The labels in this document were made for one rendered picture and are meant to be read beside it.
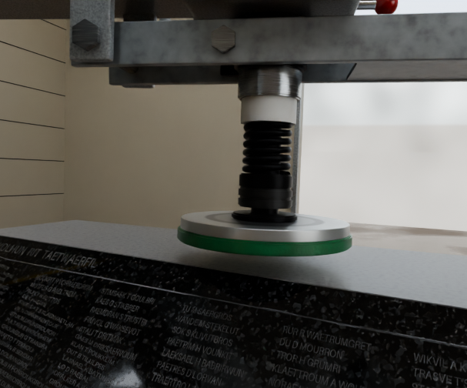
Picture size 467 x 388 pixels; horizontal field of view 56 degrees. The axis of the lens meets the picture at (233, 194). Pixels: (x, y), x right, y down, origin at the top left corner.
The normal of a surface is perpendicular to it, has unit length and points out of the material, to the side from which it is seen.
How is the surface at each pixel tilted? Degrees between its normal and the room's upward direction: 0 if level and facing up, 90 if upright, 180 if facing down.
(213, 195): 90
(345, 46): 90
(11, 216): 90
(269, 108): 90
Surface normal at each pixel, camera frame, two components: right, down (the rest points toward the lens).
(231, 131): -0.37, 0.04
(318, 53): -0.13, 0.05
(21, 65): 0.93, 0.05
